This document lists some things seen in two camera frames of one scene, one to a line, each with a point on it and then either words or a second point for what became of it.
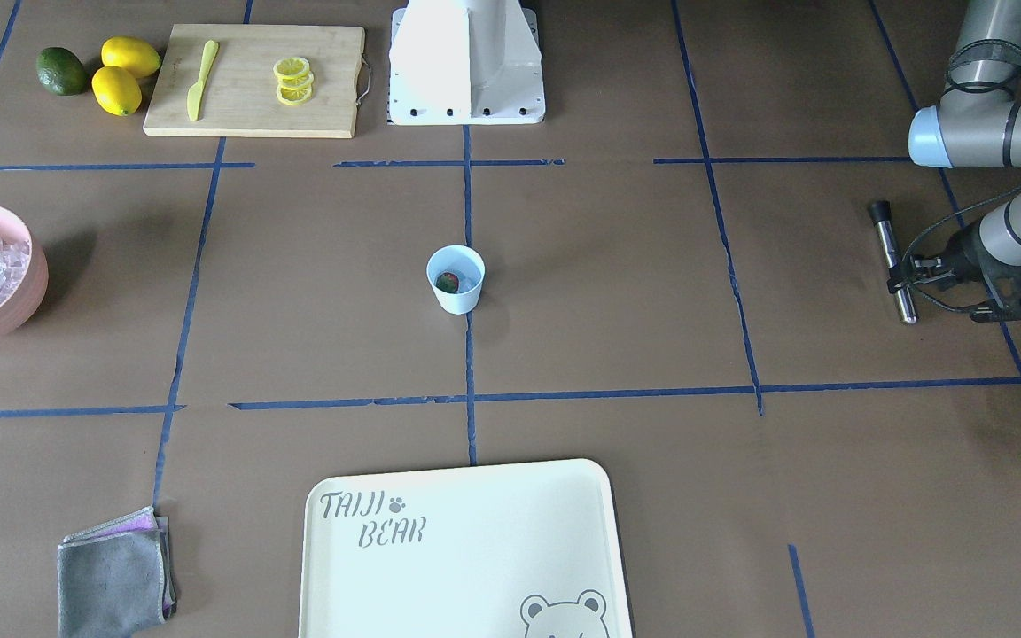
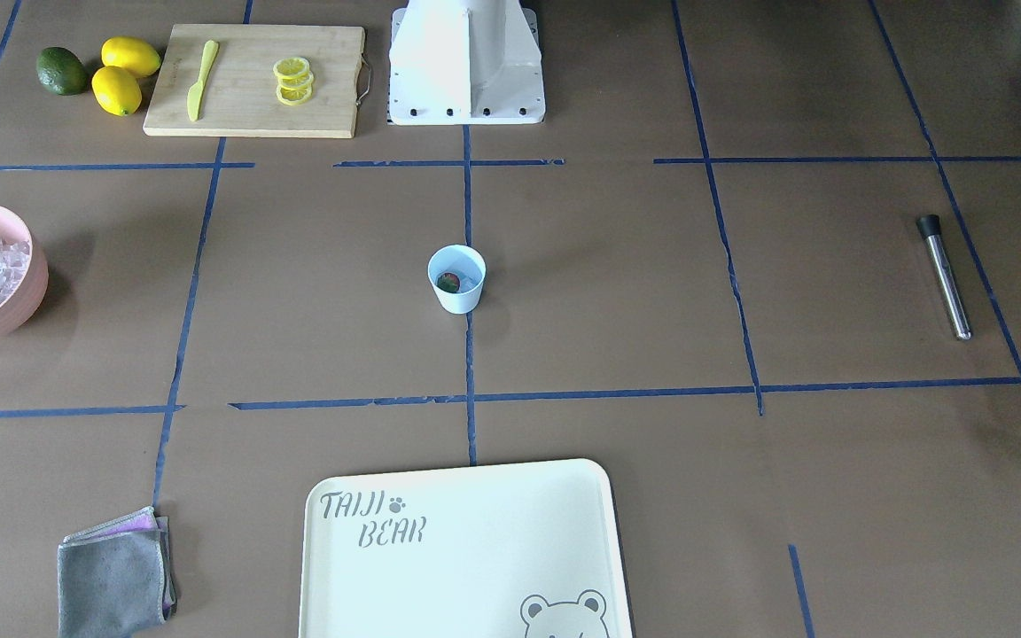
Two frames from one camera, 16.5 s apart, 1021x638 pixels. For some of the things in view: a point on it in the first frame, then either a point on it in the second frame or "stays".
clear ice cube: (468, 278) stays
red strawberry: (448, 282) stays
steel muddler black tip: (880, 213) → (930, 225)
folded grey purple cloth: (115, 578) stays
